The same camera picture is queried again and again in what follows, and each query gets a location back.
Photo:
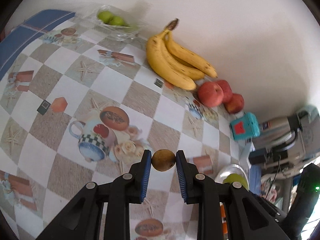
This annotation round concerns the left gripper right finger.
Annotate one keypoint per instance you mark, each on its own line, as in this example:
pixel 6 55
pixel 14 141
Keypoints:
pixel 245 217

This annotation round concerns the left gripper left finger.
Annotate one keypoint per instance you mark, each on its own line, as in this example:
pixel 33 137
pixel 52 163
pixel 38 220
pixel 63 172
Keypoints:
pixel 81 217

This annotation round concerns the orange tangerine bottom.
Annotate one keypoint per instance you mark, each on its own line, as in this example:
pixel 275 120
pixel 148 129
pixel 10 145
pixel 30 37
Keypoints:
pixel 224 221

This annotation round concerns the round green apple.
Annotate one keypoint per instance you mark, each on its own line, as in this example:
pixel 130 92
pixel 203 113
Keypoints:
pixel 233 177

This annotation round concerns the brown kiwi fruit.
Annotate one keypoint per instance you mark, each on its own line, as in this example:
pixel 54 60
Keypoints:
pixel 163 160

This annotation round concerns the large steel plate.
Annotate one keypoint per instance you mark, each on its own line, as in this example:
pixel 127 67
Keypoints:
pixel 232 168

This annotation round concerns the black charger on white base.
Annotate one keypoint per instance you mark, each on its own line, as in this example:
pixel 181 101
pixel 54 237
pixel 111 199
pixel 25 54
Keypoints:
pixel 249 156

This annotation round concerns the steel thermos jug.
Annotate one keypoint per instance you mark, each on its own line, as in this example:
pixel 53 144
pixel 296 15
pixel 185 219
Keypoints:
pixel 281 133

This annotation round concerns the teal plastic box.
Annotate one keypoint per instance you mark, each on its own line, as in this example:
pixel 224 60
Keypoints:
pixel 245 127

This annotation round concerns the right red apple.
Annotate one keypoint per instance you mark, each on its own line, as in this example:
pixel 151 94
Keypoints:
pixel 235 105

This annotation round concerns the red apple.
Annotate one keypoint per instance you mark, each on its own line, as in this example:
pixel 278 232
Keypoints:
pixel 227 91
pixel 235 105

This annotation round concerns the middle red apple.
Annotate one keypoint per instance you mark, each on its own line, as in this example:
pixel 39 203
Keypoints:
pixel 227 91

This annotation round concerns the pale pink apple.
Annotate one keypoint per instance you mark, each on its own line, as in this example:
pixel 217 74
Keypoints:
pixel 210 94

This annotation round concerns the banana bunch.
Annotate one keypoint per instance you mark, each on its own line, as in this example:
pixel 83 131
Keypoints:
pixel 178 65

